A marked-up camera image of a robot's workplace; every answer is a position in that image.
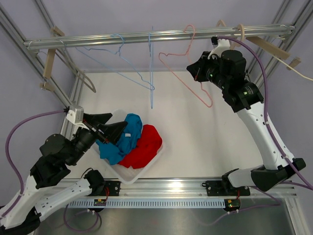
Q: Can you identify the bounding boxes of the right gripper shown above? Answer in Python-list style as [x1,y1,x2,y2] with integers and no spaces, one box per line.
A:
[188,52,229,91]

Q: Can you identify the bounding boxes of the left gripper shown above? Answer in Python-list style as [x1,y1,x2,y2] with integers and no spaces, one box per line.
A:
[67,113,128,166]

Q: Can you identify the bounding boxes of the pink wire hanger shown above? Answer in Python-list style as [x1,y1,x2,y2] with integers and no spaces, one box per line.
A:
[158,24,213,108]

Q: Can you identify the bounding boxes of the blue t shirt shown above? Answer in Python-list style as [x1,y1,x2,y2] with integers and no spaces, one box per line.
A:
[96,113,143,165]

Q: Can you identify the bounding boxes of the blue wire hanger with shirt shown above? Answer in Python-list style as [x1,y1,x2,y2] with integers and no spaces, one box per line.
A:
[148,32,155,109]

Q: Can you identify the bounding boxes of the red t shirt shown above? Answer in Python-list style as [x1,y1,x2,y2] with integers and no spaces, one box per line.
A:
[118,124,163,169]

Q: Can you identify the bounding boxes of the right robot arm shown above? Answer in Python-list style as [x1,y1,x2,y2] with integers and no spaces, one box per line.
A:
[186,50,306,194]

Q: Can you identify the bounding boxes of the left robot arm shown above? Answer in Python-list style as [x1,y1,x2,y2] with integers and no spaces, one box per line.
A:
[0,111,127,235]

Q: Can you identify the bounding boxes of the wooden hanger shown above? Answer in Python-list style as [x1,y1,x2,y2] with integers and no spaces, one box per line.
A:
[246,36,313,81]
[216,20,245,50]
[43,41,96,93]

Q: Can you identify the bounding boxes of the wooden hanger left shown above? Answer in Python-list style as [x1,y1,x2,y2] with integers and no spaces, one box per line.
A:
[43,41,96,93]

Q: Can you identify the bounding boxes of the wooden hanger far right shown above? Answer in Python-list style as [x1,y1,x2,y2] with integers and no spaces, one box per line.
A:
[246,36,313,81]

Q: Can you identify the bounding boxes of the white plastic basket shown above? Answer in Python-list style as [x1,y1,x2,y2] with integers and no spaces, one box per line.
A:
[93,110,165,184]

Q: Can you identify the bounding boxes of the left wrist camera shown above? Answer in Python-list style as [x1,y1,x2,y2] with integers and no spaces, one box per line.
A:
[66,105,85,128]

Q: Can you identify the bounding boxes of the metal hanging rail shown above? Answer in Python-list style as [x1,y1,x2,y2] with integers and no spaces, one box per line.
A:
[23,24,295,50]

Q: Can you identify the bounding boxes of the empty blue wire hanger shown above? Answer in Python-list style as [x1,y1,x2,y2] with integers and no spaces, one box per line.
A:
[75,33,156,91]

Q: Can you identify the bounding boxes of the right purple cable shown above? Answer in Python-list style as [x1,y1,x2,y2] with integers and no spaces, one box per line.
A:
[216,36,313,190]

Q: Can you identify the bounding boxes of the white slotted cable duct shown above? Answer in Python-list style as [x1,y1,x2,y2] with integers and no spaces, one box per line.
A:
[68,198,225,209]

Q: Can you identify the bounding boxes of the aluminium front rail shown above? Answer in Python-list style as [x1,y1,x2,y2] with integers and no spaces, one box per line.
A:
[45,178,297,199]

